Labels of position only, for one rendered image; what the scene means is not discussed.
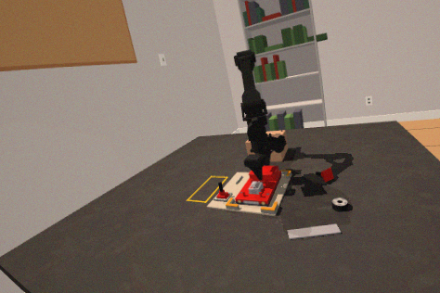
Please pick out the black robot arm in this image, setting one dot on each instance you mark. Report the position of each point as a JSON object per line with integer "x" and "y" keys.
{"x": 252, "y": 105}

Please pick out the light grey flat bar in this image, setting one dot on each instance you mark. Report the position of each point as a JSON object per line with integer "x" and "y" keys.
{"x": 323, "y": 230}

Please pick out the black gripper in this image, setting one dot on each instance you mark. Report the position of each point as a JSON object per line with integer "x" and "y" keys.
{"x": 257, "y": 161}

